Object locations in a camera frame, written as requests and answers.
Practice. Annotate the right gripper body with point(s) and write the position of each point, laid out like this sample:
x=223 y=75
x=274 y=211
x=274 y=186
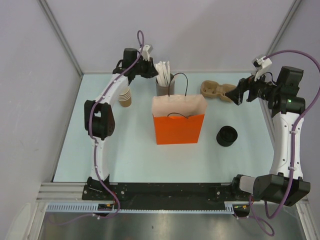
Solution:
x=259 y=88

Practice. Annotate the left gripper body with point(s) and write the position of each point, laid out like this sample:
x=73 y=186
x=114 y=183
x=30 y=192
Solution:
x=143 y=68

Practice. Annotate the orange paper bag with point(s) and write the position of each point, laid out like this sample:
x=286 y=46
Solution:
x=178 y=118

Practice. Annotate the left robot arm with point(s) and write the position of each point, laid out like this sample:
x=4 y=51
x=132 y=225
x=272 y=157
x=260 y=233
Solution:
x=99 y=121

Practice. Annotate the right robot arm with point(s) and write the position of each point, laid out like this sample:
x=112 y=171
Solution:
x=284 y=184

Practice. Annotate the white wrapped stirrers bundle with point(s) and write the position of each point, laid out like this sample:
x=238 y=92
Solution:
x=164 y=73

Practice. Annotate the grey stirrer holder cup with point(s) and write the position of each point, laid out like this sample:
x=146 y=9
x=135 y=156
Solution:
x=165 y=90

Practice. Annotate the stack of brown paper cups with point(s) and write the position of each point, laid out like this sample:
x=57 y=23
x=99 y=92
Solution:
x=125 y=98

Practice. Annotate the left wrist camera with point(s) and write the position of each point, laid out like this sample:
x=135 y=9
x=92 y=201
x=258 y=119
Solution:
x=146 y=51

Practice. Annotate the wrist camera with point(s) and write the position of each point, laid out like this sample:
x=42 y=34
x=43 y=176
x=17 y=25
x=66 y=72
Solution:
x=146 y=51
x=262 y=65

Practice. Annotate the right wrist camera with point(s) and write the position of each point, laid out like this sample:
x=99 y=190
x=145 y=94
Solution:
x=262 y=65

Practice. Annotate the white slotted cable duct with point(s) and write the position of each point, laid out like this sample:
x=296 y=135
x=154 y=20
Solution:
x=80 y=207

